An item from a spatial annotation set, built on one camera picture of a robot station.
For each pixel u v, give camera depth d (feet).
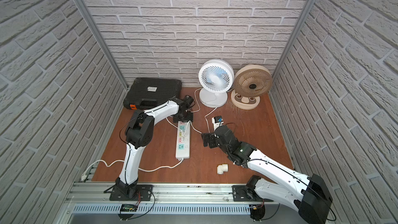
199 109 3.49
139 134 1.87
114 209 2.29
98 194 5.01
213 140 2.23
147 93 3.50
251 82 2.95
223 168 2.60
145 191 2.41
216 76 2.89
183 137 2.87
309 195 1.30
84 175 2.66
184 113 2.77
